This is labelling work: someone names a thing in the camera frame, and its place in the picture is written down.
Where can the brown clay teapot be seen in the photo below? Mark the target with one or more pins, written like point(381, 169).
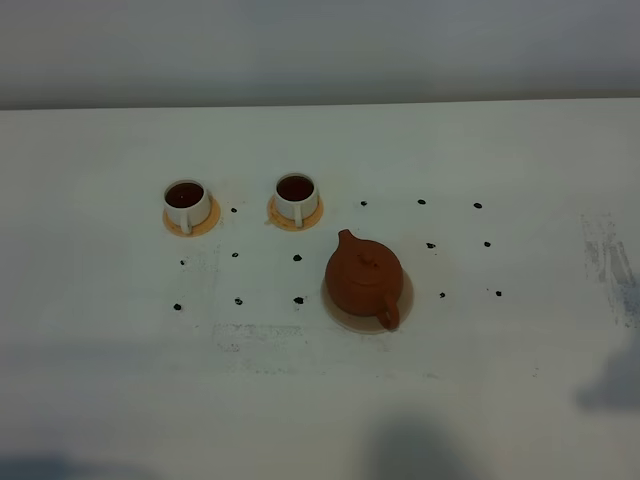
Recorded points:
point(365, 278)

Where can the beige round teapot coaster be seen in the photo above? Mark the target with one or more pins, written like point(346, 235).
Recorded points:
point(368, 325)

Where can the right orange coaster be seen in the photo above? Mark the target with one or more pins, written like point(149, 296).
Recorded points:
point(281, 222)

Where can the orange coaster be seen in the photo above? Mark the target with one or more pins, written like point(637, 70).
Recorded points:
point(281, 222)
point(197, 230)

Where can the right white teacup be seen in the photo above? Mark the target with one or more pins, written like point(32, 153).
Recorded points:
point(296, 198)

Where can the white teacup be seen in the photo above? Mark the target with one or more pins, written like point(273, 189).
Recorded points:
point(296, 198)
point(187, 204)

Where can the left orange coaster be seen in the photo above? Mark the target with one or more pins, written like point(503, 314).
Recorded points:
point(197, 230)

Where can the left white teacup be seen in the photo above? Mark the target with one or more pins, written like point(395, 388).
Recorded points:
point(187, 204)

